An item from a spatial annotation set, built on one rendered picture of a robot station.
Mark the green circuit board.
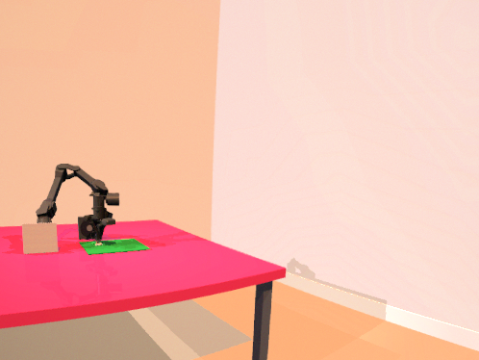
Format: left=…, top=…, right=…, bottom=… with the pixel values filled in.
left=79, top=239, right=151, bottom=255

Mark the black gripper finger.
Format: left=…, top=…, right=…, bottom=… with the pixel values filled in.
left=96, top=224, right=106, bottom=238
left=89, top=222, right=100, bottom=232

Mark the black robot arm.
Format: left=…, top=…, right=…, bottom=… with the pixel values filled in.
left=36, top=164, right=120, bottom=223

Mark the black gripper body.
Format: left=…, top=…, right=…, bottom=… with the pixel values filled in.
left=83, top=206, right=115, bottom=226

